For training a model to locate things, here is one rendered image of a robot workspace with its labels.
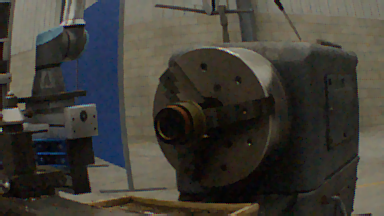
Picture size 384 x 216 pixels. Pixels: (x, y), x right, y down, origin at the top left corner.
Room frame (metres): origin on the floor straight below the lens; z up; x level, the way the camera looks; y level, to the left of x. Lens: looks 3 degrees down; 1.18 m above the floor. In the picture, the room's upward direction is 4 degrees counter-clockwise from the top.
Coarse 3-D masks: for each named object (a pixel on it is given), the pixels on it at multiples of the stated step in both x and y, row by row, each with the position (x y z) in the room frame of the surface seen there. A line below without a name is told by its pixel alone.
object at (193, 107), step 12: (168, 108) 1.26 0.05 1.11; (180, 108) 1.26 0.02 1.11; (192, 108) 1.28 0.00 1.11; (156, 120) 1.28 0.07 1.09; (168, 120) 1.31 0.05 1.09; (180, 120) 1.24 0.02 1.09; (192, 120) 1.26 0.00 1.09; (204, 120) 1.28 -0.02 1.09; (156, 132) 1.28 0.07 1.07; (168, 132) 1.30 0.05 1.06; (180, 132) 1.24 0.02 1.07; (192, 132) 1.26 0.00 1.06; (204, 132) 1.29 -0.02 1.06; (180, 144) 1.28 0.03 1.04; (192, 144) 1.30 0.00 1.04
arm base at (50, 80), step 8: (48, 64) 1.71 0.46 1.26; (56, 64) 1.73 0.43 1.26; (40, 72) 1.71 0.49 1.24; (48, 72) 1.71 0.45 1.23; (56, 72) 1.73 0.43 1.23; (40, 80) 1.70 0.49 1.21; (48, 80) 1.71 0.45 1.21; (56, 80) 1.72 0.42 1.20; (32, 88) 1.72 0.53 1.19; (40, 88) 1.69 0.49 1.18; (48, 88) 1.70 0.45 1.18; (56, 88) 1.71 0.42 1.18; (64, 88) 1.76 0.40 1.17
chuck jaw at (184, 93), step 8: (176, 64) 1.43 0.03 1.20; (168, 72) 1.39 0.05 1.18; (176, 72) 1.39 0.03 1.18; (160, 80) 1.40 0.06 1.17; (168, 80) 1.39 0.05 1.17; (176, 80) 1.38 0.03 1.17; (184, 80) 1.39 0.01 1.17; (168, 88) 1.38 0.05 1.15; (176, 88) 1.35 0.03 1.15; (184, 88) 1.36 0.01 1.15; (192, 88) 1.39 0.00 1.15; (168, 96) 1.36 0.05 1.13; (176, 96) 1.33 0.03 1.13; (184, 96) 1.34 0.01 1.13; (192, 96) 1.36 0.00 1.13; (200, 96) 1.38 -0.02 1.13; (168, 104) 1.34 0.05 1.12; (200, 104) 1.37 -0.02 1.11; (208, 104) 1.41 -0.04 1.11
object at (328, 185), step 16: (352, 160) 1.75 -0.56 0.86; (336, 176) 1.56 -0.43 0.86; (352, 176) 1.77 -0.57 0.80; (304, 192) 1.40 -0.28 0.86; (320, 192) 1.44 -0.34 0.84; (336, 192) 1.61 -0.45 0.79; (352, 192) 1.78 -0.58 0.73; (304, 208) 1.39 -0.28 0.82; (320, 208) 1.48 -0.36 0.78; (336, 208) 1.61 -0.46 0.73; (352, 208) 1.80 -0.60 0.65
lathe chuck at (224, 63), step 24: (216, 48) 1.36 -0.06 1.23; (192, 72) 1.40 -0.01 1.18; (216, 72) 1.36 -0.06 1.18; (240, 72) 1.33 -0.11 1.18; (264, 72) 1.34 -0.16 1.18; (216, 96) 1.37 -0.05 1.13; (240, 96) 1.33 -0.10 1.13; (264, 96) 1.29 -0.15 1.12; (264, 120) 1.30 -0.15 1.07; (168, 144) 1.44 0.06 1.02; (216, 144) 1.37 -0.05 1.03; (240, 144) 1.33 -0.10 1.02; (264, 144) 1.30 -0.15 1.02; (216, 168) 1.37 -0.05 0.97; (240, 168) 1.33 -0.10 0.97; (264, 168) 1.39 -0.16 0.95
